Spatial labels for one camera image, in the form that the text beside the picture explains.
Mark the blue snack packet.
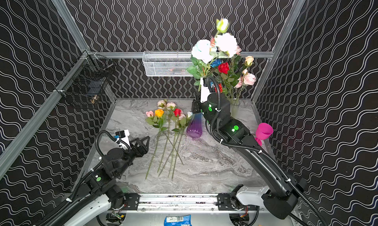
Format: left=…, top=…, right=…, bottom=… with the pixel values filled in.
left=164, top=215, right=192, bottom=226

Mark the white peony flower stem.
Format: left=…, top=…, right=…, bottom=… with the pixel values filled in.
left=187, top=18, right=238, bottom=86

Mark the black wire basket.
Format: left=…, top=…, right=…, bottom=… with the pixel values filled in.
left=60, top=55, right=115, bottom=109

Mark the red rose stem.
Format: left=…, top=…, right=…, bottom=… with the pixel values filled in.
left=218, top=62, right=232, bottom=99
left=218, top=83, right=223, bottom=93

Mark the white wire mesh basket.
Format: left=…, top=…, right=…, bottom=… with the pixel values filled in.
left=142, top=51, right=193, bottom=77

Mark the red roses bunch stem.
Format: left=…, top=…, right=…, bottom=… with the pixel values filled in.
left=157, top=100, right=193, bottom=178

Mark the pink peony flower stem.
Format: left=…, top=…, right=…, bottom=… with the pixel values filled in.
left=235, top=46, right=242, bottom=56

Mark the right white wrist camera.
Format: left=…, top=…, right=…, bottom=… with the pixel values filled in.
left=200, top=78, right=211, bottom=103

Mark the cream rose flower stem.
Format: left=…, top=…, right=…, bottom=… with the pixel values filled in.
left=244, top=56, right=255, bottom=67

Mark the purple blue glass vase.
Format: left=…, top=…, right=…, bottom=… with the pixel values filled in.
left=187, top=113, right=203, bottom=139

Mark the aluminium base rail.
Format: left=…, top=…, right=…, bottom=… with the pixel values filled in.
left=63, top=193, right=299, bottom=212

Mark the blue rose flower stem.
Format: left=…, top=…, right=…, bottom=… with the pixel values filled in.
left=210, top=59, right=223, bottom=68

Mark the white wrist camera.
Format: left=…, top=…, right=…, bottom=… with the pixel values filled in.
left=114, top=129, right=130, bottom=150
left=200, top=78, right=211, bottom=103

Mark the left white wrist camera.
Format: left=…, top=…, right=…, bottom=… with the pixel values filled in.
left=114, top=129, right=130, bottom=150

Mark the orange yellow rose stem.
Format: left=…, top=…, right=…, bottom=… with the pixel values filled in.
left=145, top=109, right=166, bottom=180

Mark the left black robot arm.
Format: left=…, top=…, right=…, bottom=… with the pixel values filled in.
left=36, top=130, right=150, bottom=226

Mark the magenta plastic goblet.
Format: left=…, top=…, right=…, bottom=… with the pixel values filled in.
left=255, top=123, right=274, bottom=146

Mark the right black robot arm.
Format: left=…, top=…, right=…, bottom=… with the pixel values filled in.
left=192, top=77, right=327, bottom=226

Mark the frosted clear glass vase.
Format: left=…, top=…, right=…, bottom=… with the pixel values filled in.
left=230, top=99, right=240, bottom=119

